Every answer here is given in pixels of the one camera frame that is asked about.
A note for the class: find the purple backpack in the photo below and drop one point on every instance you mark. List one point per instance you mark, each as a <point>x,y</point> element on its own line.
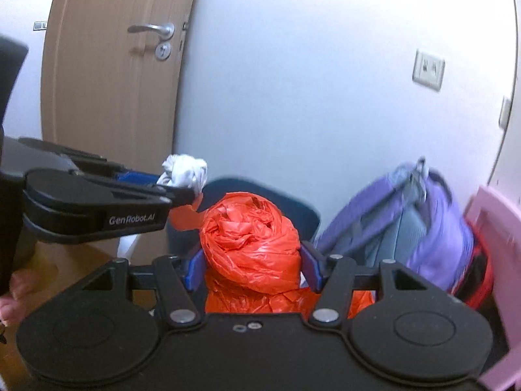
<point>431,236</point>

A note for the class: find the cream wall socket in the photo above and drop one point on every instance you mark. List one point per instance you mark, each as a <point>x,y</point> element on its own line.
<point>428,70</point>
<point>505,112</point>

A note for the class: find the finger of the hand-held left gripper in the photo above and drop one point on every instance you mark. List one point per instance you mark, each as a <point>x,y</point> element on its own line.
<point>179,196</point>
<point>136,177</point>

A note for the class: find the white tissue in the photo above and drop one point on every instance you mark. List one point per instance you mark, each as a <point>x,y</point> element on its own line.
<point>185,173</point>

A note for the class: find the silver door lock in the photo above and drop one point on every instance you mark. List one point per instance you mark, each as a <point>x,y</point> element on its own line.
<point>162,50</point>

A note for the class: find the wall light switch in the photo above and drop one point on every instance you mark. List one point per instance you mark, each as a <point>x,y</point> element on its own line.
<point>40,25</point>

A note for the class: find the orange plastic bag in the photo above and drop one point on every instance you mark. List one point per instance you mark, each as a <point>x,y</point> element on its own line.
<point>252,236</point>

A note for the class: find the wooden door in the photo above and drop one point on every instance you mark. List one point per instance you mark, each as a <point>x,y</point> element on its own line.
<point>106,89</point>

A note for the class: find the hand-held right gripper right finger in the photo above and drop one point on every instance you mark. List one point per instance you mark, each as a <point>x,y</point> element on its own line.
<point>311,266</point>

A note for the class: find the pink plastic chair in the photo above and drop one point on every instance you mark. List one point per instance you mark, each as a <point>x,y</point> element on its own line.
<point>500,252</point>

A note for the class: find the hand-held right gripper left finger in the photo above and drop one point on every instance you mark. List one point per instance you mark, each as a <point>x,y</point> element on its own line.
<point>195,271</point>

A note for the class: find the dark blue waste bin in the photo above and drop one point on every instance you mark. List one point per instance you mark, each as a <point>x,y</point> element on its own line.
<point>299,208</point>

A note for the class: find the person's left hand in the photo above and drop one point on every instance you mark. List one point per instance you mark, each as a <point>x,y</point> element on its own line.
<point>18,293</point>

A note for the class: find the red bag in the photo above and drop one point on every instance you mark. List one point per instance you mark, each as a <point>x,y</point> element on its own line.
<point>480,277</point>

